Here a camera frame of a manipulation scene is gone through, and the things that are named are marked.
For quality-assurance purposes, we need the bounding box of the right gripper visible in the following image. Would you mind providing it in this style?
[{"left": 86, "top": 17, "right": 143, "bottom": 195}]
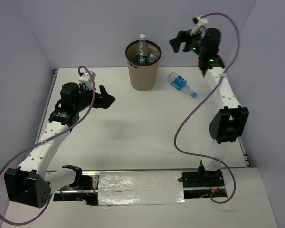
[{"left": 169, "top": 25, "right": 206, "bottom": 57}]

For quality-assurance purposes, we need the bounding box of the silver foil tape sheet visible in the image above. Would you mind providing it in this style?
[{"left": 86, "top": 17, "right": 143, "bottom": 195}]
[{"left": 97, "top": 171, "right": 185, "bottom": 206}]

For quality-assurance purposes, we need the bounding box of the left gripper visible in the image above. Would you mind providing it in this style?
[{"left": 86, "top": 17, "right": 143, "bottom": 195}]
[{"left": 74, "top": 83, "right": 115, "bottom": 112}]

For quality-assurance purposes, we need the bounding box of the bottle near bin, blue label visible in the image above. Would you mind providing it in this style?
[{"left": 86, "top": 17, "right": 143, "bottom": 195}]
[{"left": 167, "top": 72, "right": 198, "bottom": 98}]

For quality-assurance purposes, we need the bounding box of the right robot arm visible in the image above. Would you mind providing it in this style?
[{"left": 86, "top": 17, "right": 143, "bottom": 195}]
[{"left": 169, "top": 27, "right": 249, "bottom": 187}]

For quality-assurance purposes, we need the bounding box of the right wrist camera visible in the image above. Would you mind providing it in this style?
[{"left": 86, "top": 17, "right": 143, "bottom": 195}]
[{"left": 190, "top": 15, "right": 208, "bottom": 36}]

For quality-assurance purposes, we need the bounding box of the brown paper bin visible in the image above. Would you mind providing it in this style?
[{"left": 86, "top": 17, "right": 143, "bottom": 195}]
[{"left": 125, "top": 40, "right": 162, "bottom": 91}]

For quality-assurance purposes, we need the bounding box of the green label bottle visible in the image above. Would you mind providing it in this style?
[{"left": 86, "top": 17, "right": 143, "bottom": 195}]
[{"left": 135, "top": 34, "right": 148, "bottom": 65}]

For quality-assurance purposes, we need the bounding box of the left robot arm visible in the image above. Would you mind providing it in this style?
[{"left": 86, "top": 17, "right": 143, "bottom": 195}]
[{"left": 4, "top": 82, "right": 116, "bottom": 208}]

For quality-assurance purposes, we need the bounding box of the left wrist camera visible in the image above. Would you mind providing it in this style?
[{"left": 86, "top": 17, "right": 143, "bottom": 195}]
[{"left": 79, "top": 72, "right": 96, "bottom": 91}]

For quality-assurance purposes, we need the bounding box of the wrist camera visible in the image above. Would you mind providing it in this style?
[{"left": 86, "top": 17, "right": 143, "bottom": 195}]
[
  {"left": 79, "top": 72, "right": 96, "bottom": 91},
  {"left": 190, "top": 15, "right": 208, "bottom": 36}
]

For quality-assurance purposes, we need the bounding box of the aluminium rail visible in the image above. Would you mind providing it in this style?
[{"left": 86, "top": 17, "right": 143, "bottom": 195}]
[{"left": 47, "top": 167, "right": 200, "bottom": 173}]

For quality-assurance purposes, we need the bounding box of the small bottle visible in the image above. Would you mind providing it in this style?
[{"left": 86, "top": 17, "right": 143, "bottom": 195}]
[{"left": 148, "top": 52, "right": 157, "bottom": 63}]

